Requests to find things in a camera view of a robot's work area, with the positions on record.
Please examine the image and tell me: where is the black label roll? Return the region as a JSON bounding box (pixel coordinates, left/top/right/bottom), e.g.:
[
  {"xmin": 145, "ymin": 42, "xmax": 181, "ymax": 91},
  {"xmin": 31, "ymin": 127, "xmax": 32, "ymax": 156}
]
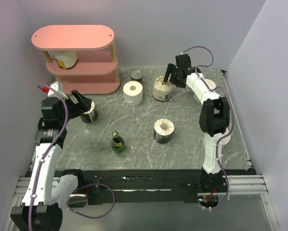
[
  {"xmin": 80, "ymin": 101, "xmax": 98, "ymax": 124},
  {"xmin": 153, "ymin": 119, "xmax": 175, "ymax": 144}
]

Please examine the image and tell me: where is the beige paper roll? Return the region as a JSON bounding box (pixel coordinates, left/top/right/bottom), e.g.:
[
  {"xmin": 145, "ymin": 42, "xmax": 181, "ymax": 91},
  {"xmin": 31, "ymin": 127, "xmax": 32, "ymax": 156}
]
[{"xmin": 153, "ymin": 76, "xmax": 174, "ymax": 102}]

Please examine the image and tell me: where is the beige roll yellow label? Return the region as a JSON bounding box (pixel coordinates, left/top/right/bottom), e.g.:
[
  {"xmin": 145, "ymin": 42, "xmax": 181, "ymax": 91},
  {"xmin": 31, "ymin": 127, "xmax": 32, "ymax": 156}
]
[{"xmin": 52, "ymin": 51, "xmax": 78, "ymax": 69}]

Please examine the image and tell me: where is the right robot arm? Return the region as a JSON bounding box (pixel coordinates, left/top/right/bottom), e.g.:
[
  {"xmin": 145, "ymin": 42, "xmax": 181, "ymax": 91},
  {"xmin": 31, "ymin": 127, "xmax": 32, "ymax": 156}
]
[{"xmin": 164, "ymin": 54, "xmax": 230, "ymax": 192}]

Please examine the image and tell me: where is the white roll under right arm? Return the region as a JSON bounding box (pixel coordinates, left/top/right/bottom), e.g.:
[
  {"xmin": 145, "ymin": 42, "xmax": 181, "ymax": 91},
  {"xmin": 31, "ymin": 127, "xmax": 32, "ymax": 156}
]
[{"xmin": 202, "ymin": 129, "xmax": 231, "ymax": 146}]

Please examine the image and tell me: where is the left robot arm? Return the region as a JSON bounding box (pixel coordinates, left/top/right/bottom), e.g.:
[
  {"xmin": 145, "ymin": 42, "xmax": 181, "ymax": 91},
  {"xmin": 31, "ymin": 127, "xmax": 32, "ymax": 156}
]
[{"xmin": 10, "ymin": 90, "xmax": 92, "ymax": 231}]

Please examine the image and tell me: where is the pink three-tier shelf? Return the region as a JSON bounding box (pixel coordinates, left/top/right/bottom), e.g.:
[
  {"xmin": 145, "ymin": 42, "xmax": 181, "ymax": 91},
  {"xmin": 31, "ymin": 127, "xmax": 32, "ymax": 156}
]
[{"xmin": 31, "ymin": 25, "xmax": 120, "ymax": 94}]

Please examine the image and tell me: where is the white roll far right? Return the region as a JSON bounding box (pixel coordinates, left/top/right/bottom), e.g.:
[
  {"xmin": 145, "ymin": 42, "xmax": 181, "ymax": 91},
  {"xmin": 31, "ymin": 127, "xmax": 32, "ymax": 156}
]
[{"xmin": 194, "ymin": 78, "xmax": 216, "ymax": 103}]

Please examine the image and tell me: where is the dark tin can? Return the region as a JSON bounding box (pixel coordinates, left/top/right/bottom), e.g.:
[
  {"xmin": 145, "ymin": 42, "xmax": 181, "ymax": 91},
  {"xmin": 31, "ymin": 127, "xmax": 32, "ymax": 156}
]
[{"xmin": 131, "ymin": 70, "xmax": 143, "ymax": 84}]

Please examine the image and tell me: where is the white paper towel roll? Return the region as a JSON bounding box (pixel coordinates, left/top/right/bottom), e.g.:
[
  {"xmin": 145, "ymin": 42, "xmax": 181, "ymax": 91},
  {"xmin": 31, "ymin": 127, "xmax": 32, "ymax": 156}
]
[{"xmin": 123, "ymin": 81, "xmax": 143, "ymax": 106}]

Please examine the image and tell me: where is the green glass bottle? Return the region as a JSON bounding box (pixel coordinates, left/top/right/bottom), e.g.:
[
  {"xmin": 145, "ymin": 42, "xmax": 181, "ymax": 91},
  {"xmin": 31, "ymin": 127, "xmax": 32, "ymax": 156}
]
[{"xmin": 111, "ymin": 131, "xmax": 126, "ymax": 154}]

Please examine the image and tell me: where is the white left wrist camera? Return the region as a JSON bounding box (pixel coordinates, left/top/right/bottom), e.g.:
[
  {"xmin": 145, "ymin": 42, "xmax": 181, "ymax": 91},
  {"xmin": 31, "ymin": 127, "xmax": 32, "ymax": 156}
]
[{"xmin": 47, "ymin": 81, "xmax": 68, "ymax": 100}]

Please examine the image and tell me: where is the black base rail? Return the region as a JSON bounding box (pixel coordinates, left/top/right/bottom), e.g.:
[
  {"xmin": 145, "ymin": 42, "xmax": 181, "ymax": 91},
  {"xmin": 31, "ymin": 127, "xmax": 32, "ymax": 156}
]
[{"xmin": 21, "ymin": 168, "xmax": 256, "ymax": 208}]

